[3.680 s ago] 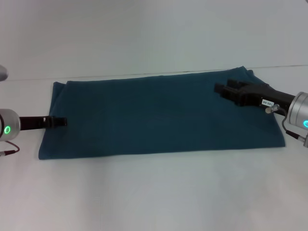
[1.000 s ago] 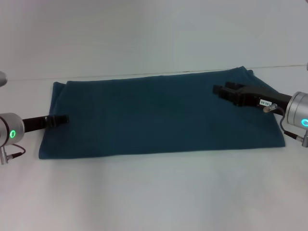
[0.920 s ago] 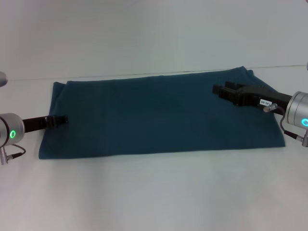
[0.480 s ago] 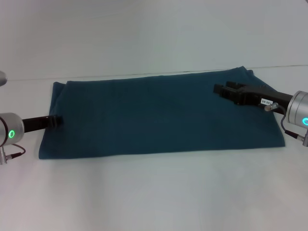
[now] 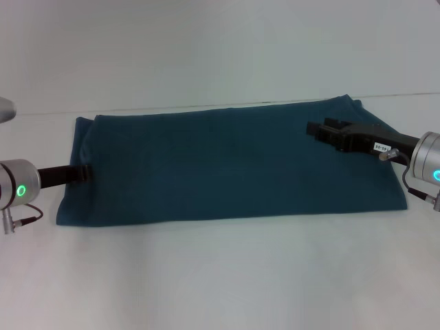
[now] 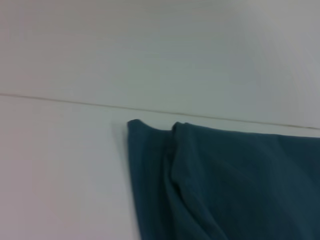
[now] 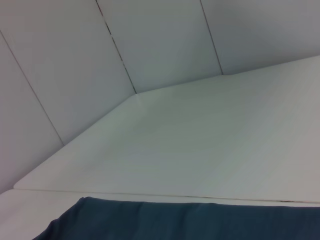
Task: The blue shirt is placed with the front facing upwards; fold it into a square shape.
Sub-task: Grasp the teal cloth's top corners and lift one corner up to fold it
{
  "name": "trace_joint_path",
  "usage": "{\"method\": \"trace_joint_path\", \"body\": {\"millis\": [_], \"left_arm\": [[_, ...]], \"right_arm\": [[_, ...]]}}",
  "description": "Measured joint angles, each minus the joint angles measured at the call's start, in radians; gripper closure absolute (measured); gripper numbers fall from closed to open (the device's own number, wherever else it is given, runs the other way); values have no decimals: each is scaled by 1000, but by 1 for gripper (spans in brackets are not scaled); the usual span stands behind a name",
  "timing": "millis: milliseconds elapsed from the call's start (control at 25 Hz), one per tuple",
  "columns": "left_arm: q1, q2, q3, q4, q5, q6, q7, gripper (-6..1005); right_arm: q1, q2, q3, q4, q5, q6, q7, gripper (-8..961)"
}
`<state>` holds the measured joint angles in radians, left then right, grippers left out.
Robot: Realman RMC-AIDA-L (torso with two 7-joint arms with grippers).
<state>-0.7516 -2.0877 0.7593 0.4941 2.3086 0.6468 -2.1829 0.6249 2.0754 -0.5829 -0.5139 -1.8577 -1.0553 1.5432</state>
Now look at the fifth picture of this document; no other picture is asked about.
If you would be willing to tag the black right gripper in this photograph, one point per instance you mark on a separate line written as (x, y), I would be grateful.
(381, 141)

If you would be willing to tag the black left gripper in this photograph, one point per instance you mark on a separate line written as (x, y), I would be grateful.
(56, 177)

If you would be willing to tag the teal blue printed t-shirt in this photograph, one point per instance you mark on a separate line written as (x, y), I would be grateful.
(223, 165)

